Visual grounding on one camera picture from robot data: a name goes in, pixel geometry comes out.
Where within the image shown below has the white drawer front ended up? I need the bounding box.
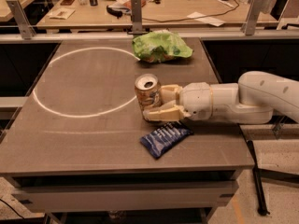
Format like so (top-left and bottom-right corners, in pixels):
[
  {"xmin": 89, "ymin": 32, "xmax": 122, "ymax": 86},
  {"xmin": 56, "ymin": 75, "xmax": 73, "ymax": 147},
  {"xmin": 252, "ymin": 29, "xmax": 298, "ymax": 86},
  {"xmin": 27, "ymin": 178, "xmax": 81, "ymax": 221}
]
[{"xmin": 13, "ymin": 181, "xmax": 238, "ymax": 213}]

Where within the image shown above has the black cable on desk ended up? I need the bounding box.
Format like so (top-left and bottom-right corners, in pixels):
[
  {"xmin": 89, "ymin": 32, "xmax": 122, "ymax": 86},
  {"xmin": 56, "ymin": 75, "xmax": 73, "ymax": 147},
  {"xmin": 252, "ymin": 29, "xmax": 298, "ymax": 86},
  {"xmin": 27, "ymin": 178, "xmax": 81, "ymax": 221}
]
[{"xmin": 141, "ymin": 0, "xmax": 241, "ymax": 23}]

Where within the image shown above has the blue snack packet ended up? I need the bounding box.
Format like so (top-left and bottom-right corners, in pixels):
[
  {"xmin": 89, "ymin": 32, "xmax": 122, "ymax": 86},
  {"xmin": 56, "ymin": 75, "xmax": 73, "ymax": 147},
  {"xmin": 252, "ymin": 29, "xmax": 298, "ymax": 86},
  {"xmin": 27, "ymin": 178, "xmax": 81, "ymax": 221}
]
[{"xmin": 140, "ymin": 121, "xmax": 193, "ymax": 159}]

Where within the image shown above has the green chip bag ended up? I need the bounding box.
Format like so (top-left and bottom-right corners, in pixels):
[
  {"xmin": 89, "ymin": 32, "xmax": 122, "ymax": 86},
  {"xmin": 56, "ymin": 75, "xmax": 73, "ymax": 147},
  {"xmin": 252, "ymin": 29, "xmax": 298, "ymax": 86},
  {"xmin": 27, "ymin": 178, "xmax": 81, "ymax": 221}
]
[{"xmin": 132, "ymin": 30, "xmax": 193, "ymax": 63}]

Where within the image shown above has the white packet on desk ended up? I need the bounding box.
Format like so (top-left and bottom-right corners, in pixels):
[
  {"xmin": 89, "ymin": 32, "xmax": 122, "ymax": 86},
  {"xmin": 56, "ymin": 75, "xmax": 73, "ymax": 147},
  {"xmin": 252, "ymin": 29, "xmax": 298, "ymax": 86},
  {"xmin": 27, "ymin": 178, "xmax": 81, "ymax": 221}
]
[{"xmin": 49, "ymin": 7, "xmax": 75, "ymax": 20}]

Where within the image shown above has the metal bracket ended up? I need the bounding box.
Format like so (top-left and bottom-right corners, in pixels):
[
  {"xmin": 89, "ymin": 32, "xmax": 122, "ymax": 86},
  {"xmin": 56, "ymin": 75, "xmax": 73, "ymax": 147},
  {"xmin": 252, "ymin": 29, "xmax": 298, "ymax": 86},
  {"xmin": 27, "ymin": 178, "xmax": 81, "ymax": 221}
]
[
  {"xmin": 129, "ymin": 0, "xmax": 144, "ymax": 35},
  {"xmin": 241, "ymin": 0, "xmax": 263, "ymax": 35},
  {"xmin": 7, "ymin": 0, "xmax": 36, "ymax": 39}
]

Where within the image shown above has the white paper sheet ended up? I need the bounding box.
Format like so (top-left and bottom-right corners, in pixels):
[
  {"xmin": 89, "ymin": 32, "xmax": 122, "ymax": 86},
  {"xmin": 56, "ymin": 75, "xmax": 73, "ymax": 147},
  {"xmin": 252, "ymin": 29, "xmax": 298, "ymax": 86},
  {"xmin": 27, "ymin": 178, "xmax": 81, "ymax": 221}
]
[{"xmin": 188, "ymin": 12, "xmax": 224, "ymax": 27}]

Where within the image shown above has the orange soda can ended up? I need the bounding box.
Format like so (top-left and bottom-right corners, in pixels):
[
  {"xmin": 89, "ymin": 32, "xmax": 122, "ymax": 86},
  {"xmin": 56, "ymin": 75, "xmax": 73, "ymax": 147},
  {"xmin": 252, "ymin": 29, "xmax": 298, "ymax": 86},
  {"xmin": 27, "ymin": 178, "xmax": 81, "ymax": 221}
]
[{"xmin": 135, "ymin": 74, "xmax": 161, "ymax": 120}]

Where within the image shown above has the right metal bracket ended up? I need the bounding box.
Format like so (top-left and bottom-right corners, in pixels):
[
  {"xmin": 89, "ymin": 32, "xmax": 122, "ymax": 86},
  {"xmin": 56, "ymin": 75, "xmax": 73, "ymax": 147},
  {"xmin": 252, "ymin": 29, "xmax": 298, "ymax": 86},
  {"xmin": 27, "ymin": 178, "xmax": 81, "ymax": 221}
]
[{"xmin": 241, "ymin": 0, "xmax": 263, "ymax": 35}]

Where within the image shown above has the middle metal bracket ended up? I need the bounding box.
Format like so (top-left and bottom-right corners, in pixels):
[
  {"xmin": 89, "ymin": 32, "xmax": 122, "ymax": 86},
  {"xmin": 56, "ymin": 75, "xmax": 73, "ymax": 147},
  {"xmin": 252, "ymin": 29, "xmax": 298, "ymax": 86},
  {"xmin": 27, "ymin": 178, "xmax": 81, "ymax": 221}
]
[{"xmin": 129, "ymin": 0, "xmax": 144, "ymax": 35}]

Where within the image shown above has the black headset on desk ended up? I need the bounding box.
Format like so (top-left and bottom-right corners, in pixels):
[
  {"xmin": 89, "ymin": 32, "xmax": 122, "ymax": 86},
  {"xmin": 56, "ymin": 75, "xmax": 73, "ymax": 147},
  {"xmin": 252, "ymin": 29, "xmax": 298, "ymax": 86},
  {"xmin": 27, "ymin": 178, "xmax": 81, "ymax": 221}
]
[{"xmin": 107, "ymin": 6, "xmax": 122, "ymax": 19}]

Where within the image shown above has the black floor stand leg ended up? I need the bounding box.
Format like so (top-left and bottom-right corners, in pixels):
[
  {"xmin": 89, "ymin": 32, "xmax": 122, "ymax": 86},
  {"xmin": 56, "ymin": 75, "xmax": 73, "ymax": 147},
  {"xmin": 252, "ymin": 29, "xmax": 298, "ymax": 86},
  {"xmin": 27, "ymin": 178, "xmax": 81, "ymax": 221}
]
[{"xmin": 247, "ymin": 140, "xmax": 270, "ymax": 216}]

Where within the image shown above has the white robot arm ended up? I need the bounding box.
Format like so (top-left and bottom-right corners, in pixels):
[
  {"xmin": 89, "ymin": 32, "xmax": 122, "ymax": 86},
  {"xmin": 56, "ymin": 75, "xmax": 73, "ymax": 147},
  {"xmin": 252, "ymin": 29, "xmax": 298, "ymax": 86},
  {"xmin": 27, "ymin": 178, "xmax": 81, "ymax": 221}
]
[{"xmin": 143, "ymin": 71, "xmax": 299, "ymax": 124}]

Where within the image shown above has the left metal bracket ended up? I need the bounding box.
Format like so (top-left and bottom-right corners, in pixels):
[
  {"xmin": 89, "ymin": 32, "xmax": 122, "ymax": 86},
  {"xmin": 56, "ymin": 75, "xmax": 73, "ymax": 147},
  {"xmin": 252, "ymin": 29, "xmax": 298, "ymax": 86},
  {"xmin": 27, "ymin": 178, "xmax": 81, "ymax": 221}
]
[{"xmin": 7, "ymin": 0, "xmax": 36, "ymax": 39}]

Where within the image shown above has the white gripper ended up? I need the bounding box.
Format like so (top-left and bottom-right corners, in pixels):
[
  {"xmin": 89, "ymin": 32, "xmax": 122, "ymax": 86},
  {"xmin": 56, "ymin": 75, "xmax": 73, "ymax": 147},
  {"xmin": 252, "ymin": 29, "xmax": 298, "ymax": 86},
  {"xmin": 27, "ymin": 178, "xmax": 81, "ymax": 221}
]
[{"xmin": 143, "ymin": 82, "xmax": 212, "ymax": 121}]

